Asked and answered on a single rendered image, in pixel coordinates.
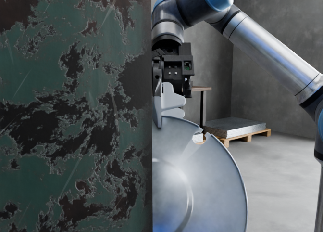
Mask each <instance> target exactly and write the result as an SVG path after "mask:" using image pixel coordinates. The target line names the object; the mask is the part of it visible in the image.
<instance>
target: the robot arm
mask: <svg viewBox="0 0 323 232"><path fill-rule="evenodd" d="M151 20H152V27H151V44H152V96H153V97H152V120H153V121H154V123H155V124H156V126H157V128H158V129H161V121H162V115H167V116H175V117H179V118H183V117H184V116H185V113H184V111H183V110H182V109H180V108H178V107H182V106H184V105H185V103H186V99H185V98H192V94H191V91H192V88H191V76H194V75H195V74H194V62H193V56H192V53H191V42H184V30H186V29H188V28H189V27H192V26H194V25H196V24H198V23H200V22H202V21H205V22H207V23H209V24H210V25H211V26H213V27H214V28H215V29H216V30H217V31H219V32H220V33H221V34H222V35H224V36H225V37H226V38H227V39H228V40H230V41H231V42H232V43H233V44H234V45H236V46H237V47H238V48H239V49H240V50H241V51H242V52H243V53H245V54H246V55H247V56H248V57H249V58H250V59H252V60H253V61H254V62H255V63H256V64H258V65H259V66H260V67H261V68H262V69H264V70H265V71H266V72H267V73H268V74H269V75H271V76H272V77H273V78H274V79H275V80H277V81H278V82H279V83H280V84H281V85H282V86H284V87H285V88H286V89H287V90H288V91H290V92H291V93H292V94H293V95H294V96H296V97H297V101H298V105H299V106H301V107H302V108H303V109H304V110H305V111H306V112H307V113H308V114H309V115H310V117H311V118H312V119H313V121H314V122H315V124H316V136H315V147H314V158H315V159H316V160H317V161H318V162H319V163H320V164H321V173H320V182H319V191H318V200H317V209H316V218H315V227H314V232H323V75H322V74H321V73H319V72H318V71H317V70H316V69H314V68H313V67H312V66H310V65H309V64H308V63H307V62H305V61H304V60H303V59H302V58H300V57H299V56H298V55H296V54H295V53H294V52H293V51H291V50H290V49H289V48H288V47H287V46H285V45H284V44H283V43H282V42H280V41H279V40H278V39H277V38H275V37H274V36H273V35H271V34H270V33H269V32H268V31H266V30H265V29H264V28H263V27H261V26H260V25H259V24H257V23H256V22H255V21H254V20H252V19H251V18H250V17H249V16H247V15H246V14H245V13H244V12H242V11H241V10H240V9H239V8H237V7H236V6H235V5H234V4H233V0H157V1H156V2H155V4H154V7H153V11H152V15H151Z"/></svg>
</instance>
